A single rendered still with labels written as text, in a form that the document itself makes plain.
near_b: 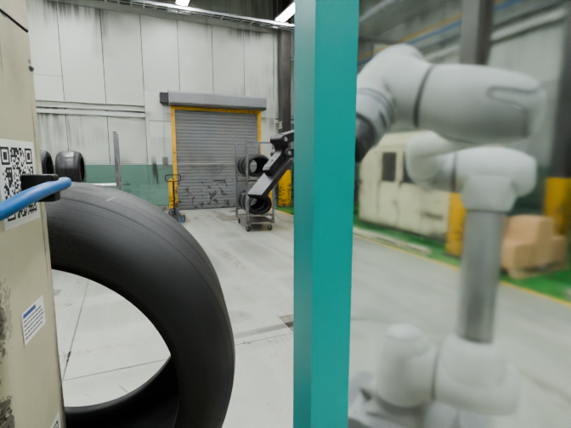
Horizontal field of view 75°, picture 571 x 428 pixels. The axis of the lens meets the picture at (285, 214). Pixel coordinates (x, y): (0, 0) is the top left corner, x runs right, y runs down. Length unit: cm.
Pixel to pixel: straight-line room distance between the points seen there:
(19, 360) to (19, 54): 28
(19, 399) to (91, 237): 22
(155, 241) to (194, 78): 1155
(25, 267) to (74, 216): 18
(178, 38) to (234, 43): 168
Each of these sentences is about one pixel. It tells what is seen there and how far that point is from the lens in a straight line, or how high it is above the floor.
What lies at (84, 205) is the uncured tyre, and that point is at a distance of 59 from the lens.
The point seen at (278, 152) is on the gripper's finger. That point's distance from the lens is 50.
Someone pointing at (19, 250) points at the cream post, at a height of 145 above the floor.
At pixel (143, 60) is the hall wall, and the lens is 1199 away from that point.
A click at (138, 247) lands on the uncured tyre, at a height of 141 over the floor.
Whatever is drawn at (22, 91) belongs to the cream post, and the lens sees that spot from 44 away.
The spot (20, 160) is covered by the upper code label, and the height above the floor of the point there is 153.
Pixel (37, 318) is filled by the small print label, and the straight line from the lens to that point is 45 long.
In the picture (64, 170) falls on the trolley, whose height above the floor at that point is 139.
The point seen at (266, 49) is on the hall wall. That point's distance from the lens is 1295.
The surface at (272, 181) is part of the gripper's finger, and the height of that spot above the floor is 150.
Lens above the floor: 153
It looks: 8 degrees down
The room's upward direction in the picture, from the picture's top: straight up
